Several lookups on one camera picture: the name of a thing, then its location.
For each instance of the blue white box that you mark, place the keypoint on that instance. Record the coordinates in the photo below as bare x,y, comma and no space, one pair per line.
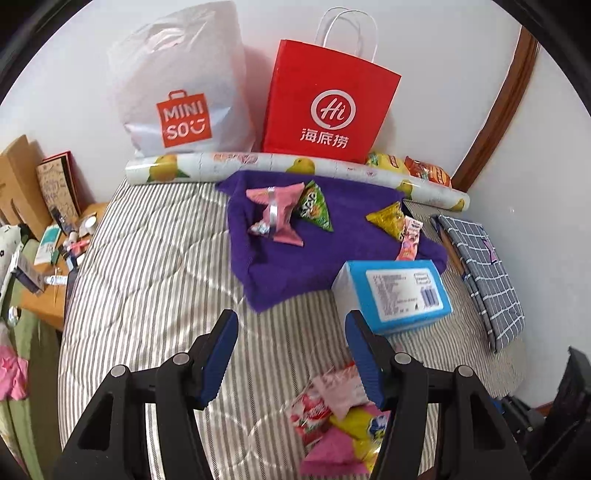
30,272

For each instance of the green bed sheet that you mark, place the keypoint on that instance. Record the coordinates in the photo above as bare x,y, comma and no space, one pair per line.
32,415

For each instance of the blue tissue pack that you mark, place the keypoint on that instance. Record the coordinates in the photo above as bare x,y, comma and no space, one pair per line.
392,295

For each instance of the patterned notebook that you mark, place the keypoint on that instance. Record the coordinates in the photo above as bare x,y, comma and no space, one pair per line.
57,189

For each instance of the red paper bag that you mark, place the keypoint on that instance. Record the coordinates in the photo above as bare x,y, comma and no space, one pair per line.
323,92

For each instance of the yellow triangular snack packet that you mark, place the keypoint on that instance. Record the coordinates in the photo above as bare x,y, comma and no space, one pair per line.
388,219

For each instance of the white tube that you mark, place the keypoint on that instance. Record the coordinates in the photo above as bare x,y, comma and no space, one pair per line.
56,279

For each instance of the wooden headboard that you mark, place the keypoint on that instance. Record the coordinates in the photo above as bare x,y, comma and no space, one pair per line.
18,184

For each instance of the orange chips bag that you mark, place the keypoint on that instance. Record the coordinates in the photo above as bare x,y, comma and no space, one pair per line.
429,171

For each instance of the yellow chips bag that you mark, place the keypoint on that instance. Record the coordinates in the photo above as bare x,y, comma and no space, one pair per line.
385,162

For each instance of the grey striped quilted pad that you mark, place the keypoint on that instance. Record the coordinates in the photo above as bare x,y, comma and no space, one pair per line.
152,277

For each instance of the pile of snack packets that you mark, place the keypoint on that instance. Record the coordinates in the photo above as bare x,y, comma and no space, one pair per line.
332,454

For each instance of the foil ball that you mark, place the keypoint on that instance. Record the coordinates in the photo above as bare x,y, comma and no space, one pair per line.
11,314

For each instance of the long pink stick packet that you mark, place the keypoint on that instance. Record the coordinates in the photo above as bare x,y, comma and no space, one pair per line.
410,240

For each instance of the white plastic shopping bag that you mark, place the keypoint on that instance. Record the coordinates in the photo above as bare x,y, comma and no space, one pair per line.
184,69

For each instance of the green triangular snack packet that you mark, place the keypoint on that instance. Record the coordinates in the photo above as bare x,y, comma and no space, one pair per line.
314,207

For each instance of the lemon print paper roll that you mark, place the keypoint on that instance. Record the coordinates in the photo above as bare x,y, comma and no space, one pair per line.
207,166

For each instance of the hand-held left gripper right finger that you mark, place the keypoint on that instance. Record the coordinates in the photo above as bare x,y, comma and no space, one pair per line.
364,360

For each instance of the red strawberry snack packet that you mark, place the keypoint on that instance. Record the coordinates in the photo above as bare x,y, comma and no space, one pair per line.
309,415

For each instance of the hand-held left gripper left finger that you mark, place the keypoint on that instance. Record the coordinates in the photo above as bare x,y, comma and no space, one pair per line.
214,364

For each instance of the pink packet with silver ribbon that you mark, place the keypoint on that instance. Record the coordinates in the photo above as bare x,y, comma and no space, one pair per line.
277,212

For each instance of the grey checked folded cloth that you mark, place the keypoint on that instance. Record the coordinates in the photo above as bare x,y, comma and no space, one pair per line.
489,277

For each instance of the brown wooden door frame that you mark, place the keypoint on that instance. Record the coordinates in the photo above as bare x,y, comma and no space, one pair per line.
503,106

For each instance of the pale pink snack packet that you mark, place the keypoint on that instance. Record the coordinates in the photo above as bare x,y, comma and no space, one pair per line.
339,390

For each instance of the white dotted pillow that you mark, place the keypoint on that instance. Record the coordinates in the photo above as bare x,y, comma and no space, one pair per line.
9,258

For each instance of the purple fabric tray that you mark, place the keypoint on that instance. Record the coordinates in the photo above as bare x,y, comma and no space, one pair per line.
286,272

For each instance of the pink printed blanket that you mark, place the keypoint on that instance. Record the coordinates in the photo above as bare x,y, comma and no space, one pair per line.
11,374

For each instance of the teal white box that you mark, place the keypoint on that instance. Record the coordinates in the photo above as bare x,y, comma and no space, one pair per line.
48,244

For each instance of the wooden nightstand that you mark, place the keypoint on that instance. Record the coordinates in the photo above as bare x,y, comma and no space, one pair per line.
44,304

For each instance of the brown wooden stick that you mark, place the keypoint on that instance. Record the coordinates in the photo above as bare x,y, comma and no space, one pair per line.
450,249

